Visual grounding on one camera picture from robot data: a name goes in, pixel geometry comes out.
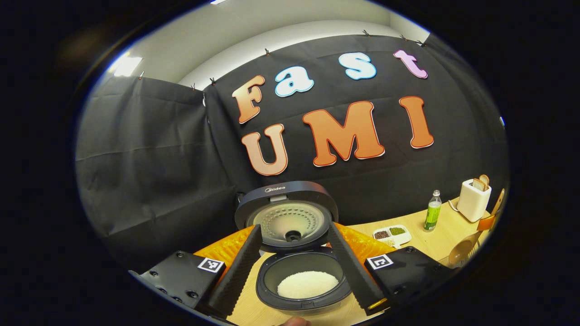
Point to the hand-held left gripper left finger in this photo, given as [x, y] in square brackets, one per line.
[240, 271]

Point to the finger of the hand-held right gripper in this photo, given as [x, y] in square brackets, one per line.
[486, 223]

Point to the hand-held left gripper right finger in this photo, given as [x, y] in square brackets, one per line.
[351, 267]

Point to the wooden spoon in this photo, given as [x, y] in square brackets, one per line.
[463, 251]

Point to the white rice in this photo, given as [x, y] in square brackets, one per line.
[308, 285]

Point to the dark grey rice cooker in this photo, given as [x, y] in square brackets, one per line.
[290, 194]

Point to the white toaster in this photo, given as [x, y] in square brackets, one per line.
[472, 203]

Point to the toast bread slice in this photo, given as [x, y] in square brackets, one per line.
[477, 184]
[485, 179]

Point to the green label plastic bottle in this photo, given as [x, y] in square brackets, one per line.
[432, 216]

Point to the white divided dish of grains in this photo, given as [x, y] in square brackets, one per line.
[398, 236]

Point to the ceiling light panel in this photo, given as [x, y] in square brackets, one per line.
[128, 66]

